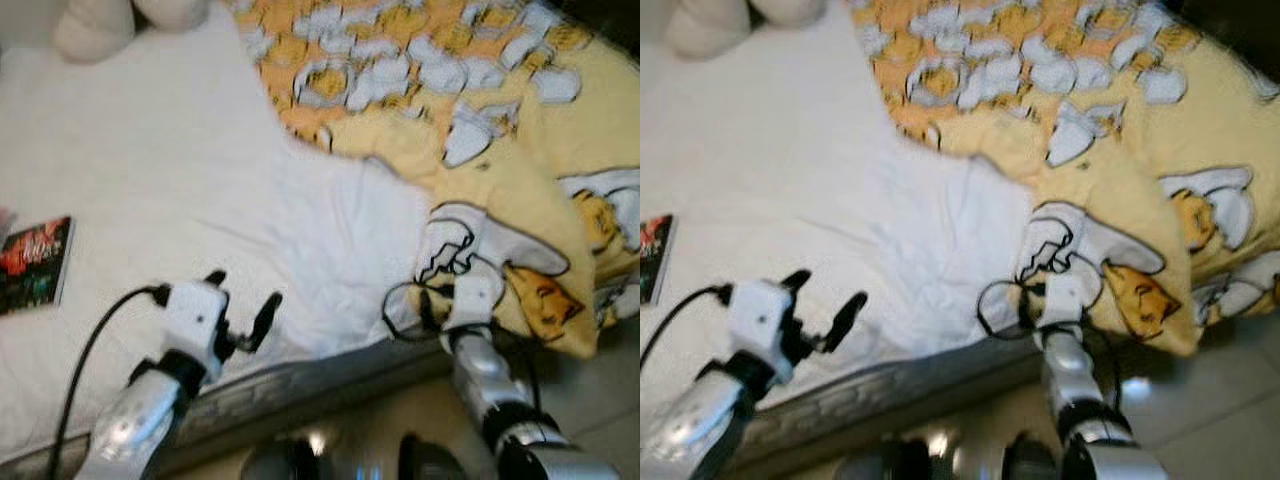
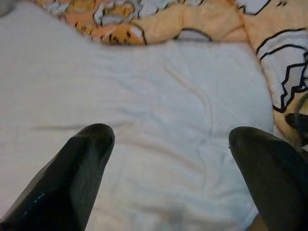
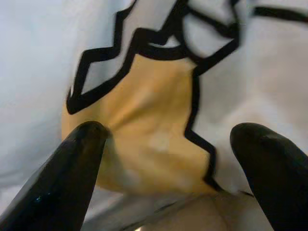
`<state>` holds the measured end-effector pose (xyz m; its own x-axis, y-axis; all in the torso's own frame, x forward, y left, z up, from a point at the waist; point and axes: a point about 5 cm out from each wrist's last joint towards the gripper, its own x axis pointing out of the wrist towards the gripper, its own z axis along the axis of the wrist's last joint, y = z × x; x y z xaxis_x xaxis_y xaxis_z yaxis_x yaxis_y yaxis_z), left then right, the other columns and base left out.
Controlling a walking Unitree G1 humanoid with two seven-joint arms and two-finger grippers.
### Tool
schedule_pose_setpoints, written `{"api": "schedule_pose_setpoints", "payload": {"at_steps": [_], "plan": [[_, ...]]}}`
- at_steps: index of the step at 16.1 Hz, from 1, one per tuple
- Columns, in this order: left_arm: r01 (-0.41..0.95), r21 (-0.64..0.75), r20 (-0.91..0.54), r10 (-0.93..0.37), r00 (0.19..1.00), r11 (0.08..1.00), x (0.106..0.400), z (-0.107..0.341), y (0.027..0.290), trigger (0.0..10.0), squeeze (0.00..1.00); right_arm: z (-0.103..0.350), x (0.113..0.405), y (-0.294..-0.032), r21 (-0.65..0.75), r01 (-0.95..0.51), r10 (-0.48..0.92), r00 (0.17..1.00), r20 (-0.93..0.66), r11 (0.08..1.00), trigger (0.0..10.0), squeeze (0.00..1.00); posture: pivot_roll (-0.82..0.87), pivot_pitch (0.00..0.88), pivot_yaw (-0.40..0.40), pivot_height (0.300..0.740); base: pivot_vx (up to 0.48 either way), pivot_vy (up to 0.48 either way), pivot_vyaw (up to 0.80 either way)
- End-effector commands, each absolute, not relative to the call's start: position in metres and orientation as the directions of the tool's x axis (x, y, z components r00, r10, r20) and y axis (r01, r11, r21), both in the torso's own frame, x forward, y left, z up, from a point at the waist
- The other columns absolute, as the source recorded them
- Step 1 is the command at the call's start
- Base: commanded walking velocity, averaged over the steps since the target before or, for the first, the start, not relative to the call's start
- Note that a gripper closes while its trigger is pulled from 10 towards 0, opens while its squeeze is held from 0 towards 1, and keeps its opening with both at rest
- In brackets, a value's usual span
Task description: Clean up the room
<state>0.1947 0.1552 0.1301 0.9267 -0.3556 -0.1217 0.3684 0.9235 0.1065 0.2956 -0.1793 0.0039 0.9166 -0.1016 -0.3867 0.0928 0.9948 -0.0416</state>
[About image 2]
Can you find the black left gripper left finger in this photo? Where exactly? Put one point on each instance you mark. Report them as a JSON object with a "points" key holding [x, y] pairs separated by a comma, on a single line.
{"points": [[60, 183]]}

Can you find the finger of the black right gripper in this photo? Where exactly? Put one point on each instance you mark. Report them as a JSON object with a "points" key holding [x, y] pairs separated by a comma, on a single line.
{"points": [[299, 122]]}

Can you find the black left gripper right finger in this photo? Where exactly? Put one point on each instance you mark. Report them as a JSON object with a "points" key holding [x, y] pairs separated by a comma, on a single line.
{"points": [[276, 180]]}

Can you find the orange yellow cartoon blanket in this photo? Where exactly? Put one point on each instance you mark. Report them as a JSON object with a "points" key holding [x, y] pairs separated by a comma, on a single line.
{"points": [[204, 19]]}

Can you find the white quilted bed sheet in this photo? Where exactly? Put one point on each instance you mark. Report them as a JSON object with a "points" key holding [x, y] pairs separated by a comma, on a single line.
{"points": [[144, 96]]}

